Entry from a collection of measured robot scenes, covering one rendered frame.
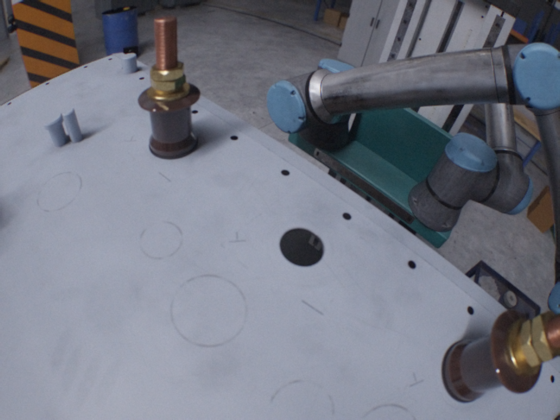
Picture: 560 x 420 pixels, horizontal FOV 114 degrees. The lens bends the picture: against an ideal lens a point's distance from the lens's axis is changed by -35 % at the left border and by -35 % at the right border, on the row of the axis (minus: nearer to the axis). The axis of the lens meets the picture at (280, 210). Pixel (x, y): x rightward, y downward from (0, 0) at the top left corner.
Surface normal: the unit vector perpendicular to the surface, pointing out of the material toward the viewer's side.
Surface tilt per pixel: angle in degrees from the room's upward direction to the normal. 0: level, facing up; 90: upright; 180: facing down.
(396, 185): 0
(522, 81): 85
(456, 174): 90
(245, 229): 0
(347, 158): 0
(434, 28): 90
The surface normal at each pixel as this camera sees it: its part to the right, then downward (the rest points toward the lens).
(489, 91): -0.51, 0.79
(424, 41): -0.66, 0.51
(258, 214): 0.15, -0.63
